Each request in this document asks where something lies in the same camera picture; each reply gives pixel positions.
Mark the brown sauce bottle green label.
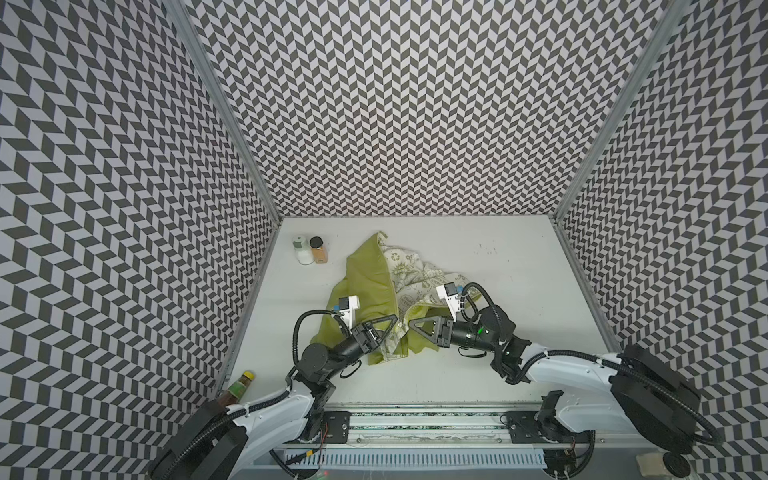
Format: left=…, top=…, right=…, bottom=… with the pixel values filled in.
left=216, top=370, right=255, bottom=407

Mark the aluminium left corner post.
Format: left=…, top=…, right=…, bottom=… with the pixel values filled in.
left=163, top=0, right=281, bottom=223

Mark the black round puck on sponge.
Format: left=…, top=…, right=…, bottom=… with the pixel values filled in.
left=636, top=452, right=693, bottom=479

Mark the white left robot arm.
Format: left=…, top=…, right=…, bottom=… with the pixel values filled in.
left=146, top=310, right=398, bottom=479

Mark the green and cream printed jacket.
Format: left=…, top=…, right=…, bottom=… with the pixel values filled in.
left=328, top=232, right=469, bottom=365

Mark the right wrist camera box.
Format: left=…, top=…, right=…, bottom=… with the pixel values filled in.
left=436, top=282, right=465, bottom=321

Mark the aluminium right corner post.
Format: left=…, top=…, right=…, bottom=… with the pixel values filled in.
left=552, top=0, right=690, bottom=225

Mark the aluminium corner post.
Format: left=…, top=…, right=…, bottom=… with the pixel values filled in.
left=552, top=0, right=690, bottom=225
left=163, top=0, right=281, bottom=223

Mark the orange spice jar black lid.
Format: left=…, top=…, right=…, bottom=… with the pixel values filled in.
left=309, top=236, right=328, bottom=264

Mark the white spice jar green lid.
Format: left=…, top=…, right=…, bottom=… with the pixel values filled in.
left=292, top=236, right=314, bottom=266

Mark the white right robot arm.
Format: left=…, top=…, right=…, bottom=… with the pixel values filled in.
left=408, top=306, right=724, bottom=455

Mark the metal base rail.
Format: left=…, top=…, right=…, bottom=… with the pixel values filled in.
left=197, top=403, right=679, bottom=451

